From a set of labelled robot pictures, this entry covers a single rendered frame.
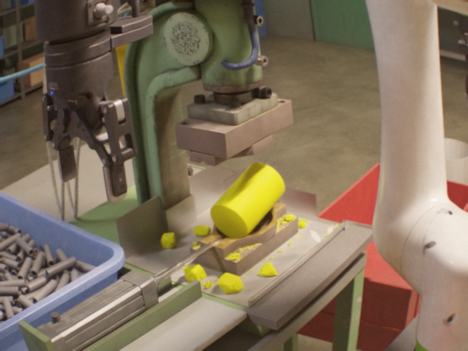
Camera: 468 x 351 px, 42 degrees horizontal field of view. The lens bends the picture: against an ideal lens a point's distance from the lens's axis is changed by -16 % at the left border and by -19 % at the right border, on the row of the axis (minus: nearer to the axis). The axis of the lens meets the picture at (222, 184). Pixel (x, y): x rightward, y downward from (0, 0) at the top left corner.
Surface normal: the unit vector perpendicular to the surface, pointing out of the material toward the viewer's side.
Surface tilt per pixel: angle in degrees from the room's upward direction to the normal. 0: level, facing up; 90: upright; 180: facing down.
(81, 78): 90
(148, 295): 90
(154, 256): 0
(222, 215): 106
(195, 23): 90
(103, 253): 81
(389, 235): 77
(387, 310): 90
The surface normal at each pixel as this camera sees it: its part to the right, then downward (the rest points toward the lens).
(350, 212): 0.79, 0.18
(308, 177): -0.09, -0.91
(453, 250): -0.35, -0.76
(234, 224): -0.57, 0.61
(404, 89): -0.46, 0.41
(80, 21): 0.36, 0.35
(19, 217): -0.63, 0.22
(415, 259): -0.96, 0.06
